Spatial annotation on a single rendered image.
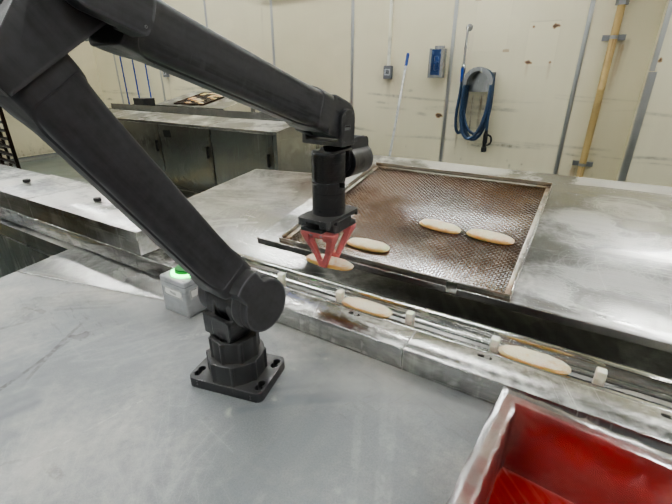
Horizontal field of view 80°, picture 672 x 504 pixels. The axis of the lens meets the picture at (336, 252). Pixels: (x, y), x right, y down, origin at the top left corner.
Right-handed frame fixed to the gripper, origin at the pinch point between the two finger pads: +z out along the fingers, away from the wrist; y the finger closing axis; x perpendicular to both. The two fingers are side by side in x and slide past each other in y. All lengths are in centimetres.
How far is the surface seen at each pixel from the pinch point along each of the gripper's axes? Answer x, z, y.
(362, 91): 191, -14, 370
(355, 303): -6.2, 7.1, -0.9
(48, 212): 85, 3, -9
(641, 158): -74, 29, 340
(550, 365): -38.4, 7.1, -1.2
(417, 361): -21.4, 8.1, -9.1
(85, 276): 55, 11, -17
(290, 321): 2.5, 9.4, -9.1
